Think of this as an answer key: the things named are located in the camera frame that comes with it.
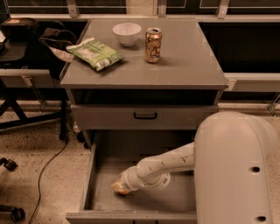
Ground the open grey middle drawer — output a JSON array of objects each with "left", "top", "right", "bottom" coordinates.
[{"left": 66, "top": 130, "right": 197, "bottom": 224}]

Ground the grey drawer cabinet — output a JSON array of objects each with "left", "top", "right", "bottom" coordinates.
[{"left": 61, "top": 17, "right": 227, "bottom": 143}]

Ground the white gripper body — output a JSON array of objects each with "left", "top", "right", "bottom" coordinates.
[{"left": 120, "top": 166, "right": 144, "bottom": 192}]

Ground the black chair caster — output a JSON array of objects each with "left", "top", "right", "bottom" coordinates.
[
  {"left": 0, "top": 205, "right": 25, "bottom": 223},
  {"left": 0, "top": 157, "right": 18, "bottom": 172}
]

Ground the dark jacket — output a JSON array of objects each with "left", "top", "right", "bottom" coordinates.
[{"left": 39, "top": 27, "right": 77, "bottom": 80}]

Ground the gold soda can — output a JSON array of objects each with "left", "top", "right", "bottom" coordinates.
[{"left": 144, "top": 27, "right": 162, "bottom": 63}]

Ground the black chair caster lower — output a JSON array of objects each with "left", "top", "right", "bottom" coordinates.
[{"left": 0, "top": 205, "right": 25, "bottom": 223}]

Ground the closed grey top drawer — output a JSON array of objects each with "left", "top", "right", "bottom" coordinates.
[{"left": 71, "top": 104, "right": 219, "bottom": 130}]

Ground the black chair caster upper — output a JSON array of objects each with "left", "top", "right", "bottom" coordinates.
[{"left": 0, "top": 157, "right": 18, "bottom": 172}]

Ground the orange fruit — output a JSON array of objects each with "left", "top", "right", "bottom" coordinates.
[{"left": 118, "top": 190, "right": 130, "bottom": 195}]

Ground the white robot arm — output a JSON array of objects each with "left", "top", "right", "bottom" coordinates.
[{"left": 111, "top": 112, "right": 278, "bottom": 224}]

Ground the black floor cable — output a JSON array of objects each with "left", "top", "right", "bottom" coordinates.
[{"left": 28, "top": 139, "right": 69, "bottom": 224}]

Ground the black drawer handle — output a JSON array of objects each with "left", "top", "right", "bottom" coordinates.
[{"left": 133, "top": 112, "right": 158, "bottom": 120}]

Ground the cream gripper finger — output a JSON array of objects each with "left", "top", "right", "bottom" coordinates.
[{"left": 111, "top": 180, "right": 124, "bottom": 193}]

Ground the green chip bag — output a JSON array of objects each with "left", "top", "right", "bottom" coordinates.
[{"left": 66, "top": 38, "right": 125, "bottom": 72}]

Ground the white ceramic bowl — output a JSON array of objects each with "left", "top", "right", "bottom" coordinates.
[{"left": 113, "top": 23, "right": 142, "bottom": 46}]

